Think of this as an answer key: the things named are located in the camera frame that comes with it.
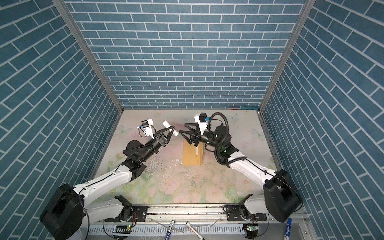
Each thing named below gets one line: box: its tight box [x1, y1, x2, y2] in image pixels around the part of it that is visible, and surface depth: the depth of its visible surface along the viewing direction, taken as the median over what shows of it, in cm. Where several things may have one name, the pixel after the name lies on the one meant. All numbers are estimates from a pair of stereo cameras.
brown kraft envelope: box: [182, 138, 204, 166], surface depth 96 cm
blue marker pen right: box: [283, 217, 293, 240], surface depth 70 cm
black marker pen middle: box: [185, 221, 205, 240], surface depth 70 cm
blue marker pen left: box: [164, 220, 175, 240], surface depth 70 cm
